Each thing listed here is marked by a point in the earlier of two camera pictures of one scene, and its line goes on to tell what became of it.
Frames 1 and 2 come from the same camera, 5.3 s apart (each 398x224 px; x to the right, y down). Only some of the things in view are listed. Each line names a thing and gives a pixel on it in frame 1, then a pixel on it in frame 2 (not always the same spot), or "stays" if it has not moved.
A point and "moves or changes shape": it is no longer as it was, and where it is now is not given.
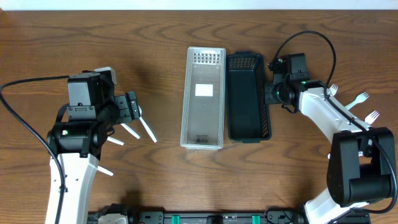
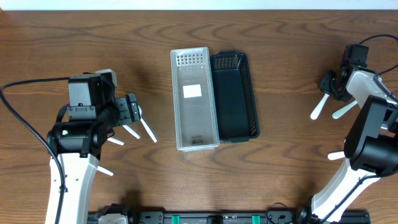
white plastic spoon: (145, 125) stays
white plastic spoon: (115, 140) stays
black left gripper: (128, 107) stays
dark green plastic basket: (248, 109) moves or changes shape
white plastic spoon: (130, 130) stays
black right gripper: (268, 93) to (329, 86)
